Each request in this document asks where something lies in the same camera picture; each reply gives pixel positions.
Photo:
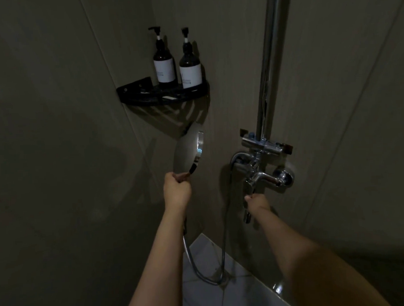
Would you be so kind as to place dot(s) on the person's left fingers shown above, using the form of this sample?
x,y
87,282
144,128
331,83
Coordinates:
x,y
178,176

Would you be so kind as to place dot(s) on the chrome shower riser pipe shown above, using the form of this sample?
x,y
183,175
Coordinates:
x,y
273,61

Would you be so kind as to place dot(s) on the person's right hand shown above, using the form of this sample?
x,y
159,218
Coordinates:
x,y
256,202

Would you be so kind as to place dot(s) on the person's right forearm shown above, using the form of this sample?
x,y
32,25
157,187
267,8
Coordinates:
x,y
313,263

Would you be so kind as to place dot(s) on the person's right fingers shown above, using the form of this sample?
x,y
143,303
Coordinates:
x,y
250,198

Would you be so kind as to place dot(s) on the dark pump bottle white label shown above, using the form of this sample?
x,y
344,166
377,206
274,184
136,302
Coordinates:
x,y
164,64
190,66

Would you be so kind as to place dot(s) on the person's left hand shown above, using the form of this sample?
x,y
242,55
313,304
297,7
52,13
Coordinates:
x,y
176,192

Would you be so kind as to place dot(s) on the chrome shower mixer faucet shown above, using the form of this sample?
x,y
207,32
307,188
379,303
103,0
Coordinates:
x,y
261,165

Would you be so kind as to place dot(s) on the person's left forearm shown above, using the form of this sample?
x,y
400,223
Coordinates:
x,y
160,263

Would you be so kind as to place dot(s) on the black corner shower shelf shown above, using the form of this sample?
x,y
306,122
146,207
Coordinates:
x,y
162,91

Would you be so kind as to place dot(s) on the chrome handheld shower head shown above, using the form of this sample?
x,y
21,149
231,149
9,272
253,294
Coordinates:
x,y
190,151

